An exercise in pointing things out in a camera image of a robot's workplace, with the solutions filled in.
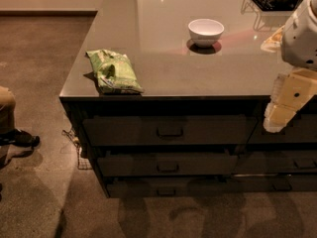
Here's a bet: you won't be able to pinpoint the dark drawer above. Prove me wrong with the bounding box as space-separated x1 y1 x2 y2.
249 114 317 144
96 152 238 177
234 150 317 175
82 115 258 147
226 175 317 192
106 178 229 198

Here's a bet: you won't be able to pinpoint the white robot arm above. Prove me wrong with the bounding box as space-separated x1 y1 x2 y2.
261 0 317 133

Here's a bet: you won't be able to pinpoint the dark counter cabinet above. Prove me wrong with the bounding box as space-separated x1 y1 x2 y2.
60 0 317 196

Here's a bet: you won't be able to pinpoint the white bowl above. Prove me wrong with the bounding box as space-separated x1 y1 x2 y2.
188 19 224 48

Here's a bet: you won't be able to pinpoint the green chip bag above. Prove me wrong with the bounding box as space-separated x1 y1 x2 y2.
86 50 144 94

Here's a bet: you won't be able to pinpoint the person leg tan trousers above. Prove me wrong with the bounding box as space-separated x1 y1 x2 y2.
0 86 16 134

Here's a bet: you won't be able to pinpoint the wire rack on floor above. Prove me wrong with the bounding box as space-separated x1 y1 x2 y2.
61 129 92 171

